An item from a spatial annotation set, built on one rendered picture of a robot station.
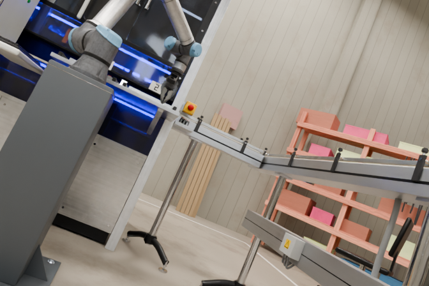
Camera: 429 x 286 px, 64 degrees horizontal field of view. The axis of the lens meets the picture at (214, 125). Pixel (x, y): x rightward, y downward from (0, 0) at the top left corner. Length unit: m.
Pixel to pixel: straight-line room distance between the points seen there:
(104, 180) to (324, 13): 5.82
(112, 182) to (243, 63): 4.39
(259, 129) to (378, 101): 2.59
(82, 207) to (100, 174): 0.22
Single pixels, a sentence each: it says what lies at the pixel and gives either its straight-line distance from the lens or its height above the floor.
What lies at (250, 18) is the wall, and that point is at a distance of 6.47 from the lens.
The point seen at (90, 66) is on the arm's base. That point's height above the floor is 0.84.
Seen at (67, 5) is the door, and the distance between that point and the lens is 2.41.
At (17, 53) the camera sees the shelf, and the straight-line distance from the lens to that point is 1.77.
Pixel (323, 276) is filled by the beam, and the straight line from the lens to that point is 1.52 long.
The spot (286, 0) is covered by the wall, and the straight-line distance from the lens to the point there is 6.89.
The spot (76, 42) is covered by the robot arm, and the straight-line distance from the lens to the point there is 1.60.
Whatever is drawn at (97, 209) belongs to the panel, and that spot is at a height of 0.20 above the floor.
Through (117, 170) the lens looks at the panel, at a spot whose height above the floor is 0.45.
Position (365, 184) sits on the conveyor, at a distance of 1.45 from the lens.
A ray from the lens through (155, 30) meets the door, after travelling 2.33.
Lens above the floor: 0.62
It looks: 9 degrees up
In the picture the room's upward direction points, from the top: 24 degrees clockwise
